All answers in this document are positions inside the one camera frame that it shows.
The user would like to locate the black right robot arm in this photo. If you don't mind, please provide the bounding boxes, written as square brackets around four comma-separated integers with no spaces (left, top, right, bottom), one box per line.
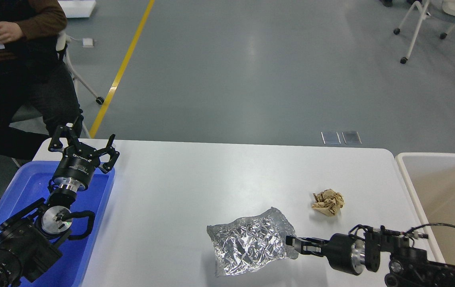
[286,224,455,287]

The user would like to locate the crumpled brown paper ball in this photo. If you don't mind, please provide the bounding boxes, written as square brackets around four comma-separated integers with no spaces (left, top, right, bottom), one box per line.
[311,189,345,217]

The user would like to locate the metal floor plate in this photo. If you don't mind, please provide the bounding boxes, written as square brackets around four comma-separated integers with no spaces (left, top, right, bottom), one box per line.
[321,131,341,145]
[341,131,362,145]

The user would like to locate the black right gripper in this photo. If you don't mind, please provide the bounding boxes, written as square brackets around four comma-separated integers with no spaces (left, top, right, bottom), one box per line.
[285,233,365,275]

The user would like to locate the right metal floor plate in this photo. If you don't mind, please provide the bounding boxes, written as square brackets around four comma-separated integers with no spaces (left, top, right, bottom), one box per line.
[341,131,362,145]

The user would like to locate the blue plastic bin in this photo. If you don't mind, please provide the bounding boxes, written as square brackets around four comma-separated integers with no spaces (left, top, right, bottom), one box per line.
[0,160,116,287]

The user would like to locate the white office chair right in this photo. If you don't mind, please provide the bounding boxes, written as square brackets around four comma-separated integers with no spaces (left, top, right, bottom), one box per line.
[393,0,455,71]

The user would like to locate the white power adapter on floor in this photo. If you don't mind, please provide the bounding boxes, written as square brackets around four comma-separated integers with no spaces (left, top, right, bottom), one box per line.
[82,38,94,48]

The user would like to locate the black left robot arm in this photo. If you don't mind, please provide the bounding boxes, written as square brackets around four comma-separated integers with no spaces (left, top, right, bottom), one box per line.
[0,124,120,287]

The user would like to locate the silver foil bag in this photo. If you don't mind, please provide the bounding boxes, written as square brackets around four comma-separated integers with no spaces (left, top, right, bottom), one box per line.
[207,207,299,277]

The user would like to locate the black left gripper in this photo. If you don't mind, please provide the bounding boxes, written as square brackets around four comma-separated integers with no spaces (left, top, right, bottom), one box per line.
[48,124,120,191]

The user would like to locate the person's left hand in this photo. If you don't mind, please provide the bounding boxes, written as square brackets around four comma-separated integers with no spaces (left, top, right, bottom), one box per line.
[0,21,25,44]

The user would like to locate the person's black shoes far right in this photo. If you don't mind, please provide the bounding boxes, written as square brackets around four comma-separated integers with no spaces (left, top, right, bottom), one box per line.
[380,0,393,7]

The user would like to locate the seated person dark clothes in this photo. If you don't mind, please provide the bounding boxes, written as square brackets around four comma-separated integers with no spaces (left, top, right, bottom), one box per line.
[0,0,84,160]

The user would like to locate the white box on floor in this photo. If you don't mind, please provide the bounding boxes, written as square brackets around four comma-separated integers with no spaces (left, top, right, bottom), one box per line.
[58,0,97,19]

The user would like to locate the left metal floor plate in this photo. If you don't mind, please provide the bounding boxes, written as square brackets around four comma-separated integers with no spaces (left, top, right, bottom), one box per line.
[321,131,341,145]

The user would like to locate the beige plastic bin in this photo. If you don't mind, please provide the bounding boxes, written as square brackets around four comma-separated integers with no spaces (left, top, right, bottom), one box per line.
[395,152,455,265]

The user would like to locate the white office chair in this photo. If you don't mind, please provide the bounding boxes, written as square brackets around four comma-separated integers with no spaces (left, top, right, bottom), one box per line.
[393,0,455,71]
[8,31,105,140]

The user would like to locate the white office chair left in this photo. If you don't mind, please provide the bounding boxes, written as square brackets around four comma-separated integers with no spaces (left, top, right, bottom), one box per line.
[8,31,105,140]

